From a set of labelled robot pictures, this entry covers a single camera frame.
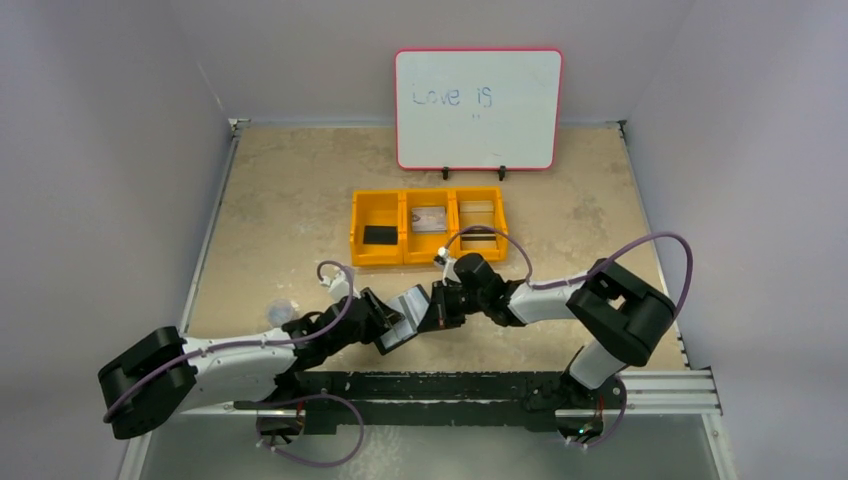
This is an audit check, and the black leather card holder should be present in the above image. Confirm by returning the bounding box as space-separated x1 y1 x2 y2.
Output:
374 284 430 355

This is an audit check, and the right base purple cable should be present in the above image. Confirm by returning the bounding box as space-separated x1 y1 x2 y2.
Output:
563 384 632 453

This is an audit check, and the left yellow bin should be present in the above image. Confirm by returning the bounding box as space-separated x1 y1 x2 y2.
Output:
349 190 403 267

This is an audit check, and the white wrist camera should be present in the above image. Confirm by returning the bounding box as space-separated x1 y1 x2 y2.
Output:
320 269 360 302
433 246 460 284

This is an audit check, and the pink framed whiteboard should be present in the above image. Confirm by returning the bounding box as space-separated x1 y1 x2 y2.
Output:
394 47 565 171

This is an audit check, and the silver VIP card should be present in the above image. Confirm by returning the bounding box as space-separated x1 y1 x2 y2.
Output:
410 206 448 234

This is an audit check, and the aluminium frame rail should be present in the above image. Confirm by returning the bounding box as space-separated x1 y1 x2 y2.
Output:
135 370 723 417

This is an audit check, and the black card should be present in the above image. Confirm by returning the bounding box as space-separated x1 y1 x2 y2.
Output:
362 225 399 245

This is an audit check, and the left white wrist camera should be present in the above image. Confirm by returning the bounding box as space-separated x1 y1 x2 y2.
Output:
320 269 360 302

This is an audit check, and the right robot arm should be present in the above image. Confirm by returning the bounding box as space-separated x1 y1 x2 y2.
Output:
416 253 676 407

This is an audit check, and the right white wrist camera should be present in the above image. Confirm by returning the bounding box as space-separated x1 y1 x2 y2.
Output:
433 246 460 284

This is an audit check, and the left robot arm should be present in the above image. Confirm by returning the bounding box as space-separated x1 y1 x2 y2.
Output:
97 288 429 440

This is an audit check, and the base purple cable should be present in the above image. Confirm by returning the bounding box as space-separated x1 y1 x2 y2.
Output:
563 384 632 453
254 394 366 469

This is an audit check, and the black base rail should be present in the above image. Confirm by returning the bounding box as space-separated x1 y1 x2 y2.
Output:
233 371 627 440

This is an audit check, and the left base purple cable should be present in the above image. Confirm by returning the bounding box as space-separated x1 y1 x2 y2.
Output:
254 394 366 469

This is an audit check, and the middle yellow bin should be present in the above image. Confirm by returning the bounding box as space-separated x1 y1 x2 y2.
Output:
401 189 458 265

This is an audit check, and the gold striped card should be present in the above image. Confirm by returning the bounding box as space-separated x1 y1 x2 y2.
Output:
458 200 497 251

